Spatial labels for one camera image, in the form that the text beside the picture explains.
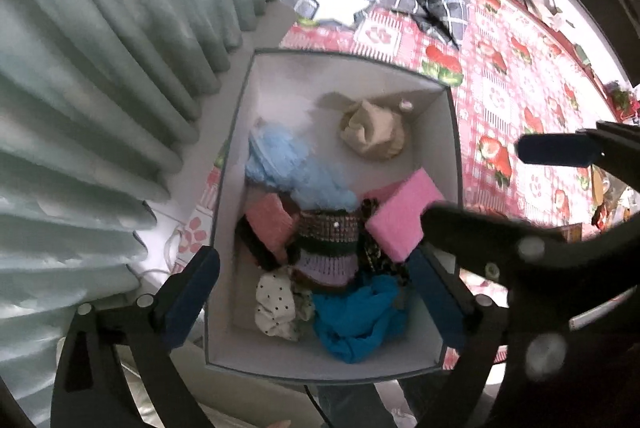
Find blue cloth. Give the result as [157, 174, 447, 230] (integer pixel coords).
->
[312, 281, 412, 365]

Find white storage box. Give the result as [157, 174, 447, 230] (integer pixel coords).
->
[202, 48, 463, 384]

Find pink sponge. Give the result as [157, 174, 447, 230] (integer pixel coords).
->
[364, 168, 446, 263]

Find person's legs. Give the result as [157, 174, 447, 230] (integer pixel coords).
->
[317, 380, 441, 428]

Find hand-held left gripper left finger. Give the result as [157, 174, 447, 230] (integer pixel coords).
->
[50, 245, 221, 428]

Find cream polka dot cloth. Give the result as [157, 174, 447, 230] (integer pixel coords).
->
[254, 269, 315, 343]

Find purple brown knitted band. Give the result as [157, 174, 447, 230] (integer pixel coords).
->
[291, 209, 363, 291]

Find small red green plant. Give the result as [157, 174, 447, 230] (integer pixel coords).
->
[605, 81, 640, 116]

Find grey green curtain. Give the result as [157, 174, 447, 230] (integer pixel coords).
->
[0, 0, 321, 409]

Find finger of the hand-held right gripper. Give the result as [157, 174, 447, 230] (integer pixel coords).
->
[420, 203, 640, 409]
[516, 121, 640, 169]

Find light blue mesh puff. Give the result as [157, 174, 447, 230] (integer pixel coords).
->
[245, 121, 357, 211]

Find white cabinet with red top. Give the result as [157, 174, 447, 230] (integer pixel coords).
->
[457, 0, 640, 109]

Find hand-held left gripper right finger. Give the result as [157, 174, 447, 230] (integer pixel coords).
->
[406, 244, 511, 428]

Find beige soft cloth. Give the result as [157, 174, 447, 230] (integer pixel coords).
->
[339, 100, 407, 159]

